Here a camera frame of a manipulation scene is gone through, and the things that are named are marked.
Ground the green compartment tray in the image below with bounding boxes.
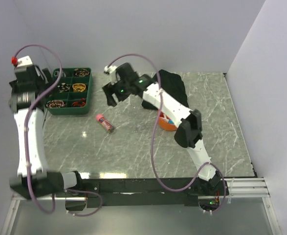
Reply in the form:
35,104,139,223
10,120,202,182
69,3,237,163
45,68,92,116

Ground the orange black band bundle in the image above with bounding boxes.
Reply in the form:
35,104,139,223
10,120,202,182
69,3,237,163
71,98,86,108

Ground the aluminium rail frame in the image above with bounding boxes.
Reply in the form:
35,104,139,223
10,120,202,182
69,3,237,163
0,110,281,235

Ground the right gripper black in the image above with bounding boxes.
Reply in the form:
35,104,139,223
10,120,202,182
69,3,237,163
102,78,131,108

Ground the brown band bundle top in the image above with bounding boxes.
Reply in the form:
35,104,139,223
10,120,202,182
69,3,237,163
74,68,90,77

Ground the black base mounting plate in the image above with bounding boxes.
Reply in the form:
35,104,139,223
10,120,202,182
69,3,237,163
54,178,230,209

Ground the brown white band bundle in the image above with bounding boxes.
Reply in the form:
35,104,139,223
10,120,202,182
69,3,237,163
46,100,66,108
57,83,70,93

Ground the brown white band bundle bottom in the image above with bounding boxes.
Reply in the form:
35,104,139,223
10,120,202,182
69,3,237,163
46,100,66,108

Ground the blue cap white marker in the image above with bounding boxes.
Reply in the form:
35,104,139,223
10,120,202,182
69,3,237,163
162,114,173,124

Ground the yellow rubber band bundle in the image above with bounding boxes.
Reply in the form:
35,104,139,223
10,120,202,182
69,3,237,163
72,83,87,92

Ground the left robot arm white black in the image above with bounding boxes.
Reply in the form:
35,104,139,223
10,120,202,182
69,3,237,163
9,65,85,200

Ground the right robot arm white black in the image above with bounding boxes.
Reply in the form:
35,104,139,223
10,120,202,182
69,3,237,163
102,63,226,195

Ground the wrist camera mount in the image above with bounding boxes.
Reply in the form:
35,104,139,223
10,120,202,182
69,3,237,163
11,56,34,71
104,65,119,85

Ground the black folded cloth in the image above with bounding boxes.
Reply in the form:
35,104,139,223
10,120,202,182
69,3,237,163
140,70,189,110

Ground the brown white band bundle middle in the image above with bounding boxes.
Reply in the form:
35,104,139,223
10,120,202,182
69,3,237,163
57,83,70,93

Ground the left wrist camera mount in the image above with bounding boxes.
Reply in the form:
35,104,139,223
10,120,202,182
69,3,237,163
11,56,34,71

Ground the orange round pen holder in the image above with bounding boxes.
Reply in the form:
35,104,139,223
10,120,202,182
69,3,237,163
158,112,177,131

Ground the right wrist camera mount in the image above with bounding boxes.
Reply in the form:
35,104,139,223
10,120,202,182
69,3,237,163
104,65,119,85

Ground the pink cap clear tube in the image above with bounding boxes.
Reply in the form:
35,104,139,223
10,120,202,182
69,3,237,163
96,114,115,133

